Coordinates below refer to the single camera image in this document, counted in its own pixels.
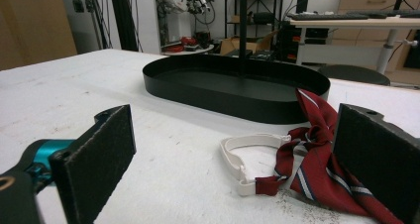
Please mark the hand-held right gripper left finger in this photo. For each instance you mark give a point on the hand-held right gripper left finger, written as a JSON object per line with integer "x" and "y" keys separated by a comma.
{"x": 95, "y": 161}

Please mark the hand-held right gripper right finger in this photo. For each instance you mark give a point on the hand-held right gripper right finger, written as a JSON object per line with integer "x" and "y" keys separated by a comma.
{"x": 376, "y": 158}

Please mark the red striped bow tie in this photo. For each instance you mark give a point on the red striped bow tie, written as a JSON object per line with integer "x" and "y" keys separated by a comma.
{"x": 313, "y": 144}

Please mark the black oval tray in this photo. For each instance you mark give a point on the black oval tray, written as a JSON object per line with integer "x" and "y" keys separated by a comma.
{"x": 231, "y": 88}

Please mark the wooden desk with white legs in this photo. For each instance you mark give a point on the wooden desk with white legs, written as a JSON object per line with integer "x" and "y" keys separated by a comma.
{"x": 356, "y": 24}

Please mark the white round side table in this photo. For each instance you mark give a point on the white round side table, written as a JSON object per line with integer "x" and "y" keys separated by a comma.
{"x": 188, "y": 51}

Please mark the black keyboard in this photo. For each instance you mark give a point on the black keyboard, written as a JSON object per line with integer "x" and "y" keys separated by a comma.
{"x": 328, "y": 16}

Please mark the open cardboard box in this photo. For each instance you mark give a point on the open cardboard box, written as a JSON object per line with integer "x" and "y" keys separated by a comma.
{"x": 252, "y": 45}

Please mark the black vertical stand pole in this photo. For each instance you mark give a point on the black vertical stand pole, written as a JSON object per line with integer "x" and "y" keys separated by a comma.
{"x": 243, "y": 25}

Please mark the black metal shelf rack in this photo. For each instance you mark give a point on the black metal shelf rack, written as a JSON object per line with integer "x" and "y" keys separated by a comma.
{"x": 256, "y": 12}

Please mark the black aluminium frame post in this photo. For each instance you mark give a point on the black aluminium frame post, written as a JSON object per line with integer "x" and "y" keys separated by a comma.
{"x": 123, "y": 17}

